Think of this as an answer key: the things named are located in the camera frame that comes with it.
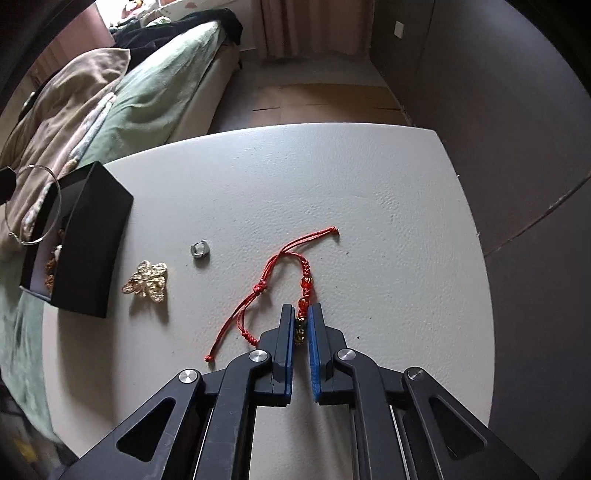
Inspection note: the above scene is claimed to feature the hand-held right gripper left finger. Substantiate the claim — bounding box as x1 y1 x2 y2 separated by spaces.
58 304 296 480

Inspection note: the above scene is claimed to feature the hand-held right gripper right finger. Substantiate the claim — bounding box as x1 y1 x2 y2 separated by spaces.
308 302 541 480

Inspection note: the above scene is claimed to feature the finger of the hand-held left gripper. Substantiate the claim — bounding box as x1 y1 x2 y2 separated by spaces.
0 166 18 206

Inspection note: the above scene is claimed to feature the thin silver bangle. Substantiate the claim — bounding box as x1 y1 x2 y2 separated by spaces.
6 165 64 245

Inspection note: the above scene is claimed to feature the red string bracelet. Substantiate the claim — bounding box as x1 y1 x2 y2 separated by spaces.
204 226 340 363

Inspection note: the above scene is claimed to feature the black box with white inside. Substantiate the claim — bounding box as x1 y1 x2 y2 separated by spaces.
19 161 134 319

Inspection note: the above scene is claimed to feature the gold butterfly brooch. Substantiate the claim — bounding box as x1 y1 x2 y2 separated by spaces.
121 260 169 305

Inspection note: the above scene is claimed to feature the beige blanket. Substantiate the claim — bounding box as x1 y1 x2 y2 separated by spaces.
0 46 132 241

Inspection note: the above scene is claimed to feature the bed with green sheet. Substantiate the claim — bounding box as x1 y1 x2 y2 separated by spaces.
0 18 241 444

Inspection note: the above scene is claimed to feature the black clothing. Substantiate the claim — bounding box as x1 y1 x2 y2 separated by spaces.
111 9 244 49

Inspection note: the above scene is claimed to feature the pink curtain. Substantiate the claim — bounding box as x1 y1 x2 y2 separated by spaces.
252 0 370 61

